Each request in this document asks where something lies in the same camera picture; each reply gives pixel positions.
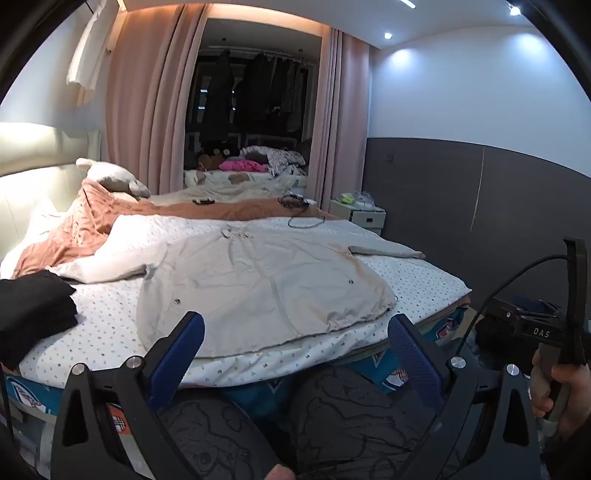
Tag black folded clothes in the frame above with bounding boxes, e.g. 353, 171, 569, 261
0, 270, 79, 365

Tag pink curtain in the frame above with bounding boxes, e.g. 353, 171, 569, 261
105, 4, 206, 197
302, 28, 372, 208

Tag pile of mixed clothes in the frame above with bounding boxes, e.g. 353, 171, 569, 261
194, 144, 309, 178

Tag floral bed sheet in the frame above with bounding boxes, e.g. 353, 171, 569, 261
21, 215, 472, 388

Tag cream padded headboard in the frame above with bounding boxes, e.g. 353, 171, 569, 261
0, 122, 101, 264

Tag orange blanket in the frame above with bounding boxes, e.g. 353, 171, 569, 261
11, 179, 340, 280

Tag thin black cable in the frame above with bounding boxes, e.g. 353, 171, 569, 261
287, 203, 340, 229

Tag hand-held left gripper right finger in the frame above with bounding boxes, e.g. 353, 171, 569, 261
383, 315, 542, 480

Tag cream patterned quilt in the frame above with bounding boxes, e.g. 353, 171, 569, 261
150, 170, 309, 206

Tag person's right forearm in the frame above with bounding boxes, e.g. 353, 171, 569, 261
540, 415, 591, 480

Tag dark hanging clothes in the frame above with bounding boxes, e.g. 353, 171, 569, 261
198, 48, 308, 144

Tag thick black gripper cable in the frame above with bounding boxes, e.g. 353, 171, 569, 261
455, 253, 571, 365

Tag beige jacket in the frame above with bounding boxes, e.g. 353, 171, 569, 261
48, 222, 426, 358

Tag white nightstand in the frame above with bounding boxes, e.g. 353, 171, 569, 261
329, 198, 386, 237

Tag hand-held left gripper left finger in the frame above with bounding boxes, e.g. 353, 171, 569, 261
50, 311, 205, 480

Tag white hanging garment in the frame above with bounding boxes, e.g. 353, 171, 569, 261
66, 0, 122, 107

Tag white pillow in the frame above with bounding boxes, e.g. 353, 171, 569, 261
0, 196, 70, 273

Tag beige plush pillow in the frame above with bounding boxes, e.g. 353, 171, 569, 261
76, 158, 152, 200

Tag person's right hand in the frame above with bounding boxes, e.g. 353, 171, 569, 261
531, 349, 591, 437

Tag person's patterned dark pants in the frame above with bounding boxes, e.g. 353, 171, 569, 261
157, 364, 467, 480

